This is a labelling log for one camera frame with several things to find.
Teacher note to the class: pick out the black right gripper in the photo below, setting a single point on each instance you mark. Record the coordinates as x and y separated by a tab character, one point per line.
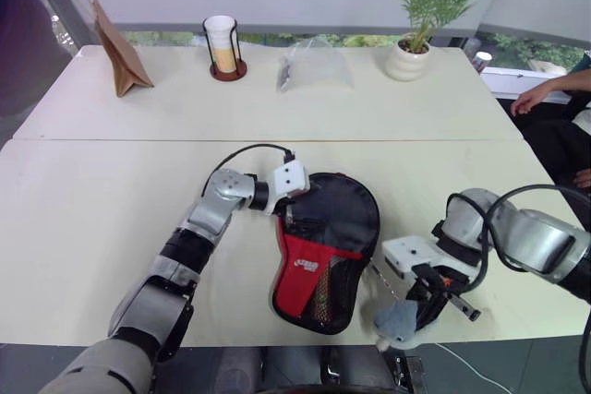
431	283

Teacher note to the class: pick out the grey plush charm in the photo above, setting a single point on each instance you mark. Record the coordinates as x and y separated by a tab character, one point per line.
397	318

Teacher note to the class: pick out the black and red paddle case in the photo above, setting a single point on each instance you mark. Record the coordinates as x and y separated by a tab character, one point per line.
332	228

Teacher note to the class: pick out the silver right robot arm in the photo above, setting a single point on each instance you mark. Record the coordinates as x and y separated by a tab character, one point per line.
531	232

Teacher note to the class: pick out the bystander bare right forearm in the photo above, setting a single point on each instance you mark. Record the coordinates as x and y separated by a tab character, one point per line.
568	82

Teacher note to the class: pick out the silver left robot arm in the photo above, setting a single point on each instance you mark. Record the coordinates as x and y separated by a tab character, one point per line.
148	302

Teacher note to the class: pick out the bystander bare left hand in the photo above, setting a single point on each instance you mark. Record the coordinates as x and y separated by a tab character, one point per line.
584	178

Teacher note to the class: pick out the bystander bare right hand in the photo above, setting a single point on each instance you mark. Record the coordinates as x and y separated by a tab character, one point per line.
531	99

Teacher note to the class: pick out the white ribbed plant pot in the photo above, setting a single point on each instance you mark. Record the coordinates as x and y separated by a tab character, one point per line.
406	64

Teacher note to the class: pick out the drink can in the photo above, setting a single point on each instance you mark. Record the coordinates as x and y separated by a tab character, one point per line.
482	62

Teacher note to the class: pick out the clear plastic bag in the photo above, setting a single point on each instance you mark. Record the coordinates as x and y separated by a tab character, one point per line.
323	71

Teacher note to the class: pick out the green palm plant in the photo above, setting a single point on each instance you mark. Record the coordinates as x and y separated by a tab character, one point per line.
422	39

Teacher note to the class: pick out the paper cups in holder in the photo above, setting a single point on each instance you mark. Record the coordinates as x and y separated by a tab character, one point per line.
228	75

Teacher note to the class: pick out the stack of paper cups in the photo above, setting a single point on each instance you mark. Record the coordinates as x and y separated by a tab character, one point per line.
220	43

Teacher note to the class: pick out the brown paper bag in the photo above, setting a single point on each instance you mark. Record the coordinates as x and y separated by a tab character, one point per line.
122	62

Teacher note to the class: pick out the bystander in dark purple clothing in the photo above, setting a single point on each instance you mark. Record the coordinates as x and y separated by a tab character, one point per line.
23	52

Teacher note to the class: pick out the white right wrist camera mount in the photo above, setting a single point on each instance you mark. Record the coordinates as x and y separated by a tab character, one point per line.
411	253

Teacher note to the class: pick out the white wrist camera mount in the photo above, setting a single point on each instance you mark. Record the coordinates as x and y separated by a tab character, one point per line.
411	253
288	179

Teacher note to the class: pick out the black metal bracket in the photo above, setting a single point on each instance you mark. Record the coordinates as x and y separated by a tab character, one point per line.
408	371

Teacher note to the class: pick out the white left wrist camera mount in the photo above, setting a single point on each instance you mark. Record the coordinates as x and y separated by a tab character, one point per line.
288	179

